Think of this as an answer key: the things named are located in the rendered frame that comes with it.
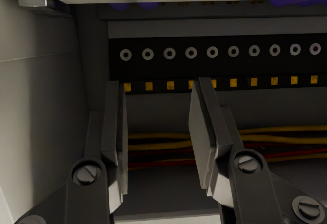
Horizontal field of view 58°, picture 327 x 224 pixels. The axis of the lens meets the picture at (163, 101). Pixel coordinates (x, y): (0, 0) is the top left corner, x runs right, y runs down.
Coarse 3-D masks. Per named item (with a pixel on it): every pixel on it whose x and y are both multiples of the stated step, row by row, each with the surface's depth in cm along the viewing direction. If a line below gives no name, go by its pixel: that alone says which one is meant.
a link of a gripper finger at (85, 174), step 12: (72, 168) 9; (84, 168) 10; (96, 168) 10; (72, 180) 9; (84, 180) 9; (96, 180) 9; (72, 192) 9; (84, 192) 9; (96, 192) 9; (108, 192) 9; (72, 204) 8; (84, 204) 8; (96, 204) 8; (108, 204) 8; (72, 216) 8; (84, 216) 8; (96, 216) 8; (108, 216) 8
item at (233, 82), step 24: (120, 48) 27; (144, 48) 28; (240, 48) 28; (264, 48) 29; (288, 48) 29; (120, 72) 28; (144, 72) 28; (168, 72) 28; (192, 72) 28; (216, 72) 29; (240, 72) 29; (264, 72) 29; (288, 72) 29; (312, 72) 29
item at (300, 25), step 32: (0, 0) 12; (32, 0) 12; (0, 32) 12; (32, 32) 16; (64, 32) 22; (128, 32) 27; (160, 32) 27; (192, 32) 27; (224, 32) 27; (256, 32) 28; (288, 32) 28; (320, 32) 28
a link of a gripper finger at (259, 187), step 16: (240, 160) 10; (256, 160) 10; (240, 176) 9; (256, 176) 9; (240, 192) 9; (256, 192) 9; (272, 192) 9; (224, 208) 11; (240, 208) 8; (256, 208) 8; (272, 208) 8
